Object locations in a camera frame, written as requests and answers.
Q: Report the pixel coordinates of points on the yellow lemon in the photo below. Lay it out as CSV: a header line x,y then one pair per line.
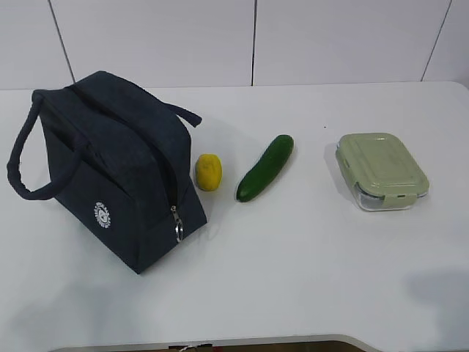
x,y
208,172

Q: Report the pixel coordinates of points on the green cucumber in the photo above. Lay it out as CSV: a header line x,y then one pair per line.
x,y
266,169

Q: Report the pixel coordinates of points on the navy blue lunch bag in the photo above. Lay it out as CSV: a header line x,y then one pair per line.
x,y
119,160

